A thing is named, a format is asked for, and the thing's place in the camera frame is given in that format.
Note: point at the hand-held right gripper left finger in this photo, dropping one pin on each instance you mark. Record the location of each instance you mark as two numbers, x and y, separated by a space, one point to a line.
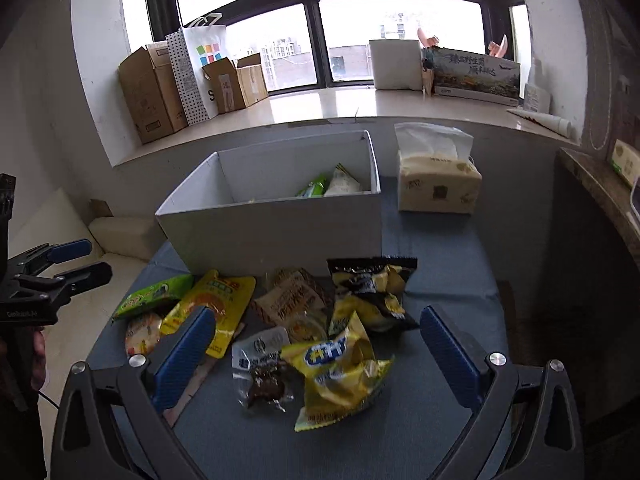
185 355

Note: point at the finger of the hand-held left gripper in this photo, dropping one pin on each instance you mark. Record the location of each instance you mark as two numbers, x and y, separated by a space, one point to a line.
85 277
70 251

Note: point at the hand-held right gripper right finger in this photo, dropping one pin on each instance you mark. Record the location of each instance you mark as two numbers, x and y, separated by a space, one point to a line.
450 360

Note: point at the pale pink packet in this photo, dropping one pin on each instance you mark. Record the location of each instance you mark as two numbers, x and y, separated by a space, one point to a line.
202 385

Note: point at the round cracker packet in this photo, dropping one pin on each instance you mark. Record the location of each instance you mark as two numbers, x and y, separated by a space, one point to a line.
142 332

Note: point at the green printed snack packet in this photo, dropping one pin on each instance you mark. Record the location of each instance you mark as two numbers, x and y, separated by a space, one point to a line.
150 295

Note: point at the yellow green-label snack packet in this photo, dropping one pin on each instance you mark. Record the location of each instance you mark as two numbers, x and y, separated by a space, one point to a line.
227 300

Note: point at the clear packet with dark snack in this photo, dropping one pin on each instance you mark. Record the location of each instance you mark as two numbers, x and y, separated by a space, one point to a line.
265 385

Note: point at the black yellow snack packet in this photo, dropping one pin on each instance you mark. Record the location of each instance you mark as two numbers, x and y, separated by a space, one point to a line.
375 310
370 275

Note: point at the yellow blue-label snack packet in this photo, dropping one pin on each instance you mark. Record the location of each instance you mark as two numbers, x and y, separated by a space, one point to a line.
330 350
340 395

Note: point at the beige brown snack packet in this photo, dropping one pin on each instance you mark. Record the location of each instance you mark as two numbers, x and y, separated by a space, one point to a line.
287 297

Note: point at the small yellow cracker packet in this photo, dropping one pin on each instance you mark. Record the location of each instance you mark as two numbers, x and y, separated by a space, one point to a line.
306 329

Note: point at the white cardboard box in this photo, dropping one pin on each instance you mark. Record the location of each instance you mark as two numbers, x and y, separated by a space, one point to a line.
275 235

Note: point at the person's left hand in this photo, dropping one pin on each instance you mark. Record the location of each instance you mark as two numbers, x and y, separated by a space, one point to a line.
39 360

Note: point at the cream sofa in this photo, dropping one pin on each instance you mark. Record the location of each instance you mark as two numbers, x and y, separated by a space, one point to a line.
120 232

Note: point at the dark side cabinet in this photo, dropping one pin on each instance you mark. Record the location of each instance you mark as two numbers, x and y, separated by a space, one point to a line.
590 270

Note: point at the soft tissue pack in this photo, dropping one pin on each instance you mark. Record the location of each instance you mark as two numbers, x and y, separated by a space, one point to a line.
435 190

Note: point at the large brown cardboard box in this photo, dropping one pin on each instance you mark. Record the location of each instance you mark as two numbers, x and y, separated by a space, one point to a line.
150 95

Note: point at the polka dot paper bag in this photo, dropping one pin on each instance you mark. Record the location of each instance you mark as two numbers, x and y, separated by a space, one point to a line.
187 85

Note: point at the white green snack packet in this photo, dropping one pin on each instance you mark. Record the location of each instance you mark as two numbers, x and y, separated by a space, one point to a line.
342 182

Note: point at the small green snack packet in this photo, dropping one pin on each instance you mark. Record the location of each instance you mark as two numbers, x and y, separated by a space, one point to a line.
312 187

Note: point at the small open cardboard box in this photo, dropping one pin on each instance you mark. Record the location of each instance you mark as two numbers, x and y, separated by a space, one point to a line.
235 85

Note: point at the white black oval device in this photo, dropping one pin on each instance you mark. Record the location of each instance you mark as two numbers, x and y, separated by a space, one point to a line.
635 206

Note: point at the white bag with coloured squares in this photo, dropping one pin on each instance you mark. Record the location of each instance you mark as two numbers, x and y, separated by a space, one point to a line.
207 40

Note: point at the white tube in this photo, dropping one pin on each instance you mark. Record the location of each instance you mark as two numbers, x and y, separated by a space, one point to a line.
545 121

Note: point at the pale yellow tissue box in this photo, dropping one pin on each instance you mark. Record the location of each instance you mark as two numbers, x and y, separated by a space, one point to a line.
625 162

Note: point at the white bottle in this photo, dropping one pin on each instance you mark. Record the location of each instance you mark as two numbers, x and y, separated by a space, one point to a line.
536 92

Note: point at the landscape printed box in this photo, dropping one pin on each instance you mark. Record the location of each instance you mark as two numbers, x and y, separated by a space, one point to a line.
475 77

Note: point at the stone windowsill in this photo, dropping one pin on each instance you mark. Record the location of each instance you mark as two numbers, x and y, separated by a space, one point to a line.
325 105

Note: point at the plain white box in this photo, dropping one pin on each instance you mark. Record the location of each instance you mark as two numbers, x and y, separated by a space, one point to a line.
395 65

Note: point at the pink figure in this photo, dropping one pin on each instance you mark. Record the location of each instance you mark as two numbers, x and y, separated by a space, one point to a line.
427 39
498 47

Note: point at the dark window frame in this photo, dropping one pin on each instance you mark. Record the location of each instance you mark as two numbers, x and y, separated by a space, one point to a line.
312 35

